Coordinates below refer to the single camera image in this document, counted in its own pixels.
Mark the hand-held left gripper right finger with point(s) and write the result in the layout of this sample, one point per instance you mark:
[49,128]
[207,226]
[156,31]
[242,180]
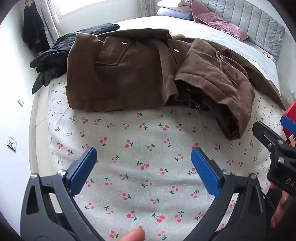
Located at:
[204,169]

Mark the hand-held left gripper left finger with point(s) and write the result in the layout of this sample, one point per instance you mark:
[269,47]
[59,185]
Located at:
[84,166]

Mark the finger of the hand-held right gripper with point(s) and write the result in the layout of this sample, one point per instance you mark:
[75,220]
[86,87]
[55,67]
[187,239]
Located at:
[266,134]
[289,124]

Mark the brown coat with fur collar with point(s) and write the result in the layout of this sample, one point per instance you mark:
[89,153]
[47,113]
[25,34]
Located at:
[129,74]

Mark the dark hanging clothes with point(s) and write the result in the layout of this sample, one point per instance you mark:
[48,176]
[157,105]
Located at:
[33,27]

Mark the person's right hand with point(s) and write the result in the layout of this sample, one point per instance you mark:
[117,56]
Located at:
[278,212]

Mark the person's left hand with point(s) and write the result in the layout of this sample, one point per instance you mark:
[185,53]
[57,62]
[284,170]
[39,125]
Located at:
[134,234]

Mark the red plastic stool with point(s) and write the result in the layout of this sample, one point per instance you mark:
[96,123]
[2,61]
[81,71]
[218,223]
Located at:
[291,110]

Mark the small orange packet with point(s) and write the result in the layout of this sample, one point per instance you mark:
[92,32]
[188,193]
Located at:
[267,54]

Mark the grey padded headboard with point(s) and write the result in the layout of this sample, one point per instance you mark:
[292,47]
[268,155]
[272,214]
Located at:
[252,20]

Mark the black down jacket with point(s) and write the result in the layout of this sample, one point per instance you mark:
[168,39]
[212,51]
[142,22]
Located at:
[60,53]

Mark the pink pillow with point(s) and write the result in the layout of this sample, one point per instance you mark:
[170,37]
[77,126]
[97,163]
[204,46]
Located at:
[215,19]

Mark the white folded blanket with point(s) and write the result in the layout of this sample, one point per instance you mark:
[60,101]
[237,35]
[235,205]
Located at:
[185,6]

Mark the patterned white curtain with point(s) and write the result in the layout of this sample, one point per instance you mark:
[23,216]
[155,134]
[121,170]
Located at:
[49,18]

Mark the light blue pillow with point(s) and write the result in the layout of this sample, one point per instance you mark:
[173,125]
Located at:
[171,13]

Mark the white pillow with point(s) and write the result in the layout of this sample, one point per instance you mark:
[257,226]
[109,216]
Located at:
[167,3]

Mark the grey striped curtain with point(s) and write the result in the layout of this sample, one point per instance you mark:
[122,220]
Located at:
[148,7]

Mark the white wall socket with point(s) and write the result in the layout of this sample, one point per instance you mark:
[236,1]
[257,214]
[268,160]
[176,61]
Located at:
[20,101]

